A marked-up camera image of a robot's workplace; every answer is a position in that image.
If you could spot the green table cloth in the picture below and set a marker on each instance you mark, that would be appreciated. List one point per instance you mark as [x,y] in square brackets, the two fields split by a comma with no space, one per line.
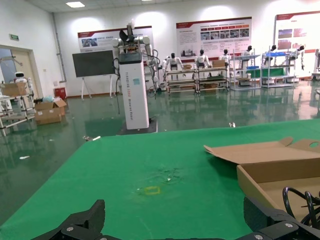
[100,175]

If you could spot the pipe-frame workbench rack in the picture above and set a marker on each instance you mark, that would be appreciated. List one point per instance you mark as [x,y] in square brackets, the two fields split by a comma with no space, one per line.
[212,78]
[181,80]

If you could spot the cream door with frame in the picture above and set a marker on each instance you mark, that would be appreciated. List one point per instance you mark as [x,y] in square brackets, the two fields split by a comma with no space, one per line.
[23,72]

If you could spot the green exit sign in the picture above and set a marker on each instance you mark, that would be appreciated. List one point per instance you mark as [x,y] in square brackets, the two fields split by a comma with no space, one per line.
[14,37]

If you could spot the grey wall pipe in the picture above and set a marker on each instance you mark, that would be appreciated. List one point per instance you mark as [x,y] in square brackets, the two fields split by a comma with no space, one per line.
[58,47]

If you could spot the wide red white wall poster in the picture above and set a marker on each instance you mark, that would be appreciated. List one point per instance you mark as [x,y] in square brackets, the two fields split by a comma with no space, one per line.
[215,37]

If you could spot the closed cardboard carton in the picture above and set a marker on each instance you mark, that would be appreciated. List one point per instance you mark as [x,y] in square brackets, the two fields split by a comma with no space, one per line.
[47,118]

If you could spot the open cardboard carton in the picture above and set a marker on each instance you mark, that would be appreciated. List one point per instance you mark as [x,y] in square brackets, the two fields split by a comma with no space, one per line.
[53,106]

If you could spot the white humanoid robot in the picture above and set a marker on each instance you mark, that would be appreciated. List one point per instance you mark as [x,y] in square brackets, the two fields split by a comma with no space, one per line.
[225,57]
[201,60]
[172,62]
[272,51]
[247,52]
[301,51]

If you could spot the red cabinet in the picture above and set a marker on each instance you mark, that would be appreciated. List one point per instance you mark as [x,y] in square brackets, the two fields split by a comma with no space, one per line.
[60,92]

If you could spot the grey metal shelf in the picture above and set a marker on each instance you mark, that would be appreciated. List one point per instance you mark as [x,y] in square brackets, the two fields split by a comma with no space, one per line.
[243,75]
[277,75]

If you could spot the ceiling light panel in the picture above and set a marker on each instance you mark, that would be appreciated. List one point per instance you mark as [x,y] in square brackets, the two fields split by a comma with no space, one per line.
[74,4]

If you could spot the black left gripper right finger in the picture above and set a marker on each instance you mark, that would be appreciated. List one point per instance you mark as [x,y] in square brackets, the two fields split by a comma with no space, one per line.
[270,222]

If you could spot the white pipe-frame cart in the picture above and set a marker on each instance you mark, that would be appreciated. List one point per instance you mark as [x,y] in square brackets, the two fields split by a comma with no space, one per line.
[17,112]

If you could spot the small white round-head robot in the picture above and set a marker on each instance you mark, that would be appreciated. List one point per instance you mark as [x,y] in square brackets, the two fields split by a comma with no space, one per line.
[19,78]

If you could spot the brown cardboard mailer box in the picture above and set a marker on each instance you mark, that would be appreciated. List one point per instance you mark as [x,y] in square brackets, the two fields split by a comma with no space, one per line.
[262,155]

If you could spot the white floor scrap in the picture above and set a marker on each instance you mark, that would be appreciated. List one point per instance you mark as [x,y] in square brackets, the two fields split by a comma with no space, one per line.
[96,138]
[24,157]

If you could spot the small cardboard carton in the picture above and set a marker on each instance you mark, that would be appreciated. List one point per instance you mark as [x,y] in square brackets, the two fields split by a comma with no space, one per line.
[187,67]

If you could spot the dark display board on stand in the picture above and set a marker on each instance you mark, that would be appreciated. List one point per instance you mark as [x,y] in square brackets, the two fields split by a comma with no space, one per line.
[92,62]

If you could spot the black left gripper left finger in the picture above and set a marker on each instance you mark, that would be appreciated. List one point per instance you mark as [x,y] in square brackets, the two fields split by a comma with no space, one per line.
[85,225]

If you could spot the teal plastic bag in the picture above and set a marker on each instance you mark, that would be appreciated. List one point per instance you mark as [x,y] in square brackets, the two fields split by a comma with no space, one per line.
[48,99]

